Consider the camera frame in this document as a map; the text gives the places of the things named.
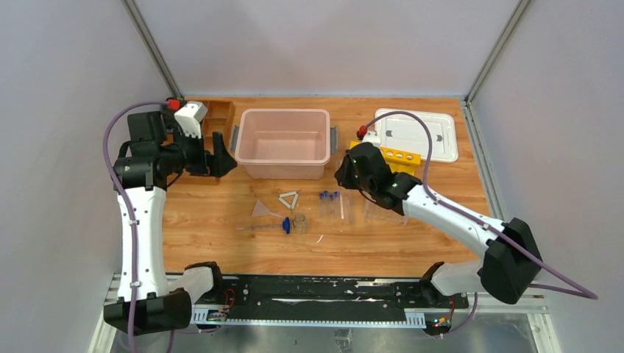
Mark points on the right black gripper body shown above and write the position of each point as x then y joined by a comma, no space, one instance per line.
349,178

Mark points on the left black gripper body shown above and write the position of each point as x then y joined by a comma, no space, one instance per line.
207,157

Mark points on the clear glass test tube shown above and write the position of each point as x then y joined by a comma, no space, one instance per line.
342,206
348,210

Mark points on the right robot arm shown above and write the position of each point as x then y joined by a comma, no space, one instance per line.
507,250

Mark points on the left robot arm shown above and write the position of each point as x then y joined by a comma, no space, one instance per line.
161,144

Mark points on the yellow test tube rack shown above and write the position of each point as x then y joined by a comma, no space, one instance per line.
400,161

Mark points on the clear well plate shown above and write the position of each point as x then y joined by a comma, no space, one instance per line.
376,213

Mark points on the wooden compartment tray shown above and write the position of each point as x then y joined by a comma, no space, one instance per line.
218,119

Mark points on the pink plastic bin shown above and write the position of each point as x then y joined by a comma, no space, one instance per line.
284,143

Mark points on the white plastic lid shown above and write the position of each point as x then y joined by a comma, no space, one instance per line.
402,132

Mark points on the clear plastic funnel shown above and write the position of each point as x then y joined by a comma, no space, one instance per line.
261,210

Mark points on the clay pipe triangle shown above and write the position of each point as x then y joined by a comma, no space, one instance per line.
289,199

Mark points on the small glass jar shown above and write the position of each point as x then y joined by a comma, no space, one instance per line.
300,223

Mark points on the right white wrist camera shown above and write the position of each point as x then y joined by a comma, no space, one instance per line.
372,137

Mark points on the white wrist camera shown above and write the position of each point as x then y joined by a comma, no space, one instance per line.
190,117
372,137

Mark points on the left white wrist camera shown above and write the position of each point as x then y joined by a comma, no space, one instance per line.
190,117

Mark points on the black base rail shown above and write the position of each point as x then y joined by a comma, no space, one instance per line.
248,298

